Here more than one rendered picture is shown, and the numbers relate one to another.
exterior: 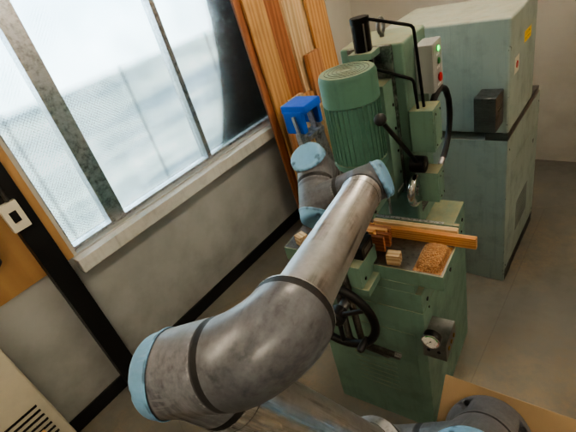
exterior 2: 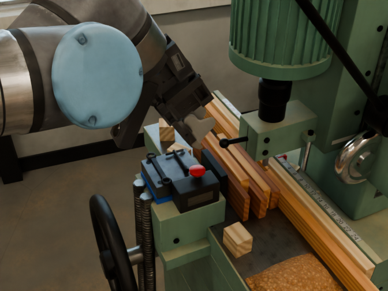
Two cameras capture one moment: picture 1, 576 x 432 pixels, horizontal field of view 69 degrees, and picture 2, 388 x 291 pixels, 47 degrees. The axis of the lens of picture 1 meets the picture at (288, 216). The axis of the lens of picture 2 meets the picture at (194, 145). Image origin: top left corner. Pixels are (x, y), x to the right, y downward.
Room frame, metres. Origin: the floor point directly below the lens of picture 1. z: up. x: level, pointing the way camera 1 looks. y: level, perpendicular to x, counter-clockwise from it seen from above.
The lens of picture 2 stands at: (0.54, -0.44, 1.56)
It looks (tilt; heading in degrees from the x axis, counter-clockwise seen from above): 38 degrees down; 24
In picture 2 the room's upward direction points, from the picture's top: straight up
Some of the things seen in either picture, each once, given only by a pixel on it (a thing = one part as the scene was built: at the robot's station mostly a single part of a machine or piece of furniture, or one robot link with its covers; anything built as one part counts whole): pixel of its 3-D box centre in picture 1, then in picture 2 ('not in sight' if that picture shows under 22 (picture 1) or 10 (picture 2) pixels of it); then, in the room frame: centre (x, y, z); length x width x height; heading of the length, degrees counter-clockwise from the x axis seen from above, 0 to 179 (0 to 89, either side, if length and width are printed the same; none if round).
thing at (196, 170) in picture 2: not in sight; (197, 170); (1.10, -0.20, 1.02); 0.03 x 0.03 x 0.01
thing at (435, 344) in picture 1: (432, 339); not in sight; (0.91, -0.34, 0.65); 0.06 x 0.04 x 0.08; 49
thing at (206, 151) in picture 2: not in sight; (200, 183); (1.14, -0.19, 0.95); 0.09 x 0.07 x 0.09; 49
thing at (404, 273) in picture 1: (362, 256); (216, 205); (1.17, -0.21, 0.87); 0.61 x 0.30 x 0.06; 49
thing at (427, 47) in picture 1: (429, 65); not in sight; (1.39, -0.60, 1.40); 0.10 x 0.06 x 0.16; 139
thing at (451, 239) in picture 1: (379, 229); (269, 182); (1.23, -0.31, 0.92); 0.67 x 0.02 x 0.04; 49
